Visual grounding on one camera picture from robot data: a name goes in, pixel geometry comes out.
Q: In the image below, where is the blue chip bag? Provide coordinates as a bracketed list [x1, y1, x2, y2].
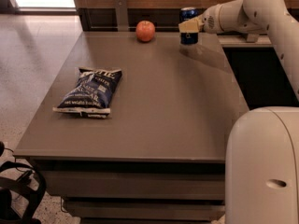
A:
[52, 67, 122, 119]

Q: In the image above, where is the left metal bracket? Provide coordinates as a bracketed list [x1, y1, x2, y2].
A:
[114, 0, 129, 32]

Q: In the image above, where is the grey drawer cabinet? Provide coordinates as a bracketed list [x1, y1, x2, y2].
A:
[13, 32, 250, 224]

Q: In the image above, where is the right metal bracket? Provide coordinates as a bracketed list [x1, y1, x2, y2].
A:
[243, 34, 259, 43]

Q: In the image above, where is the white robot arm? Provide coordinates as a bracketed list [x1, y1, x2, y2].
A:
[178, 0, 299, 224]

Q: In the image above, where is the metal bracket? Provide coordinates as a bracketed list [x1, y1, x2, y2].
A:
[243, 34, 259, 43]
[114, 0, 129, 32]

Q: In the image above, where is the black bag with straps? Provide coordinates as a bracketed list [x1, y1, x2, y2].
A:
[0, 161, 47, 224]

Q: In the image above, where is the blue pepsi can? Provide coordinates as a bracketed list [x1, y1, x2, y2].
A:
[179, 7, 199, 45]

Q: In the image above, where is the red apple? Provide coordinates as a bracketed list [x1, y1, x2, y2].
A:
[135, 21, 155, 42]

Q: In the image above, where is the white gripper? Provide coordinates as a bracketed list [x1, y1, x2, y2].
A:
[178, 5, 222, 34]

